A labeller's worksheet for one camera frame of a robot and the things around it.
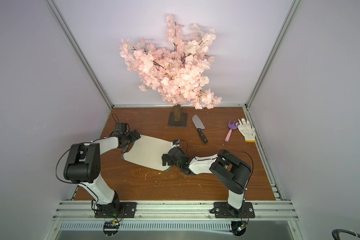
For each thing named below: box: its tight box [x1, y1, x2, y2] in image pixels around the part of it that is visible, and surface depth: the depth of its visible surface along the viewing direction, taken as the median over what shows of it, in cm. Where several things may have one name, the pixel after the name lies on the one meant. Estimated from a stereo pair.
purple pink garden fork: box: [224, 119, 239, 142], surface depth 108 cm
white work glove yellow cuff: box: [235, 118, 257, 143], surface depth 107 cm
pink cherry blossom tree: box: [119, 14, 222, 122], surface depth 73 cm
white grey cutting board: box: [121, 135, 173, 172], surface depth 97 cm
